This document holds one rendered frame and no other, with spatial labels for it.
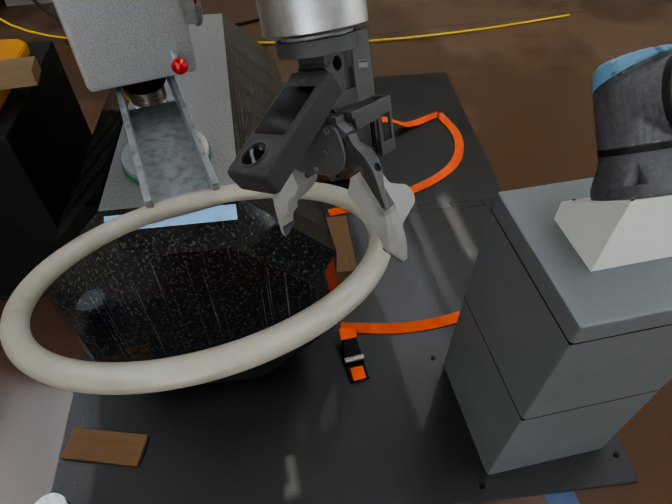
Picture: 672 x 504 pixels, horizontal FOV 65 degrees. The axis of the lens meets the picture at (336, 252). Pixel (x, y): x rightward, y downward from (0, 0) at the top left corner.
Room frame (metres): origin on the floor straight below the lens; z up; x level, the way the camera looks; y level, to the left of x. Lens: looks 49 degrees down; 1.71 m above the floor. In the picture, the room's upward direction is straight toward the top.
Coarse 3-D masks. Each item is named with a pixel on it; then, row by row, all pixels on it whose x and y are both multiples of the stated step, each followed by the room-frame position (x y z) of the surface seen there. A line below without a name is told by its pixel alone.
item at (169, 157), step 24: (120, 96) 0.93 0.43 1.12; (144, 120) 0.91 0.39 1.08; (168, 120) 0.91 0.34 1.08; (192, 120) 0.84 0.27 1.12; (144, 144) 0.83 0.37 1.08; (168, 144) 0.83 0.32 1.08; (192, 144) 0.82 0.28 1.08; (144, 168) 0.75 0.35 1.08; (168, 168) 0.75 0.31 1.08; (192, 168) 0.75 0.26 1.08; (144, 192) 0.64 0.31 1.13; (168, 192) 0.69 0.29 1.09
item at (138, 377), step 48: (192, 192) 0.66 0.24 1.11; (240, 192) 0.65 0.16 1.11; (336, 192) 0.59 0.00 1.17; (96, 240) 0.53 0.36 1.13; (336, 288) 0.33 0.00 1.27; (0, 336) 0.31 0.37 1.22; (288, 336) 0.27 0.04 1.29; (48, 384) 0.24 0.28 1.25; (96, 384) 0.23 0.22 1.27; (144, 384) 0.22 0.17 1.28; (192, 384) 0.23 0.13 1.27
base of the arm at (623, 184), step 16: (656, 144) 0.80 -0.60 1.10; (608, 160) 0.82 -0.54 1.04; (624, 160) 0.80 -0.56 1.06; (640, 160) 0.79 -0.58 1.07; (656, 160) 0.78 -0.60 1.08; (608, 176) 0.80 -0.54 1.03; (624, 176) 0.78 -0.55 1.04; (640, 176) 0.77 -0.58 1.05; (656, 176) 0.75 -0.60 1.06; (592, 192) 0.81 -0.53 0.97; (608, 192) 0.77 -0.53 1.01; (624, 192) 0.75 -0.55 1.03; (640, 192) 0.74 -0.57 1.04; (656, 192) 0.73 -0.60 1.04
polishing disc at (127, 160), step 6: (198, 132) 1.13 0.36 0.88; (204, 138) 1.11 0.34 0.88; (204, 144) 1.08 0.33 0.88; (126, 150) 1.06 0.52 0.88; (126, 156) 1.03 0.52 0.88; (126, 162) 1.01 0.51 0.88; (132, 162) 1.01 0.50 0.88; (126, 168) 0.99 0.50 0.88; (132, 168) 0.99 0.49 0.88; (132, 174) 0.97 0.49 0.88
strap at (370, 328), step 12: (384, 120) 2.28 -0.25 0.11; (396, 120) 2.36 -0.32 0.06; (420, 120) 2.42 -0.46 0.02; (444, 120) 2.42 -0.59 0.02; (456, 132) 2.31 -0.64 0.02; (456, 144) 2.21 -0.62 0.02; (456, 156) 2.11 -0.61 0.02; (444, 168) 2.02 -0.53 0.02; (432, 180) 1.93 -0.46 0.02; (456, 312) 1.17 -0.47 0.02; (348, 324) 1.11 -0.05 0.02; (360, 324) 1.11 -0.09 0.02; (372, 324) 1.11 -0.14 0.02; (384, 324) 1.11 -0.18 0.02; (396, 324) 1.11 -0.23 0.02; (408, 324) 1.11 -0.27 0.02; (420, 324) 1.11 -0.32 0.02; (432, 324) 1.11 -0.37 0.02; (444, 324) 1.11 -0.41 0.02
